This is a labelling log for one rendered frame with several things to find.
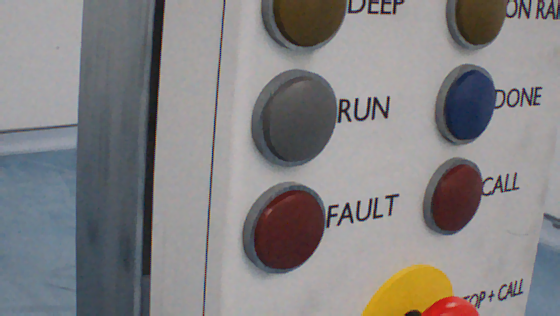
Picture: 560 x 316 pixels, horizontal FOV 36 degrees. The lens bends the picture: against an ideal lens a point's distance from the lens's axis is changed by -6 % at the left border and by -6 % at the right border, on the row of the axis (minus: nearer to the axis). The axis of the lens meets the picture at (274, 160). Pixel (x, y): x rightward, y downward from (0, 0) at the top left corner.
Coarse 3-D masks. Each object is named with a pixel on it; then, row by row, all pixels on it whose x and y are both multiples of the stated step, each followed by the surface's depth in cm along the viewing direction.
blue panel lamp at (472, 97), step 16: (464, 80) 31; (480, 80) 32; (464, 96) 31; (480, 96) 32; (448, 112) 32; (464, 112) 32; (480, 112) 32; (448, 128) 32; (464, 128) 32; (480, 128) 32
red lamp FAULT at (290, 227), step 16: (288, 192) 28; (304, 192) 28; (272, 208) 28; (288, 208) 28; (304, 208) 28; (320, 208) 29; (272, 224) 28; (288, 224) 28; (304, 224) 28; (320, 224) 29; (256, 240) 28; (272, 240) 28; (288, 240) 28; (304, 240) 29; (272, 256) 28; (288, 256) 28; (304, 256) 29
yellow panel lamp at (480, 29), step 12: (468, 0) 30; (480, 0) 31; (492, 0) 31; (504, 0) 32; (456, 12) 31; (468, 12) 31; (480, 12) 31; (492, 12) 31; (504, 12) 32; (468, 24) 31; (480, 24) 31; (492, 24) 31; (468, 36) 31; (480, 36) 31; (492, 36) 32
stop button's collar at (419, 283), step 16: (400, 272) 33; (416, 272) 33; (432, 272) 34; (384, 288) 32; (400, 288) 33; (416, 288) 33; (432, 288) 34; (448, 288) 35; (512, 288) 38; (368, 304) 32; (384, 304) 33; (400, 304) 33; (416, 304) 34
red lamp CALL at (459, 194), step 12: (456, 168) 33; (468, 168) 33; (444, 180) 32; (456, 180) 33; (468, 180) 33; (480, 180) 33; (444, 192) 32; (456, 192) 33; (468, 192) 33; (480, 192) 34; (444, 204) 32; (456, 204) 33; (468, 204) 33; (444, 216) 33; (456, 216) 33; (468, 216) 33; (444, 228) 33; (456, 228) 33
